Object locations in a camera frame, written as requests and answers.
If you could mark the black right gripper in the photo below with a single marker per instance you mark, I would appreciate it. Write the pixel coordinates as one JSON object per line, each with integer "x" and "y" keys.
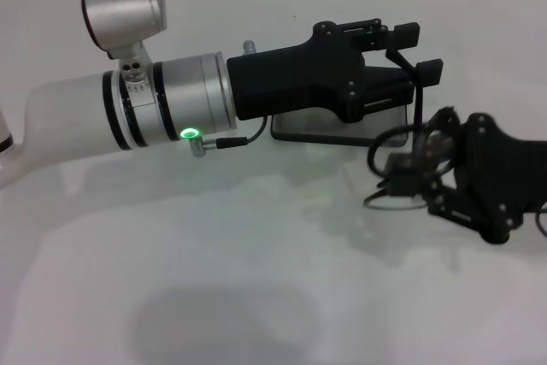
{"x": 500, "y": 172}

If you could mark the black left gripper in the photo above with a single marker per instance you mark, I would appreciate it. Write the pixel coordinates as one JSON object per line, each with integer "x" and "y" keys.
{"x": 290, "y": 78}

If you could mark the black frame glasses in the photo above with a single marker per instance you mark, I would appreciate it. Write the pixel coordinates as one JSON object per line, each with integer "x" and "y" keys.
{"x": 419, "y": 104}

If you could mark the black glasses case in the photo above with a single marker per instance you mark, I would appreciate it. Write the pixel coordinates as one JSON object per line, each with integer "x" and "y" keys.
{"x": 316, "y": 132}

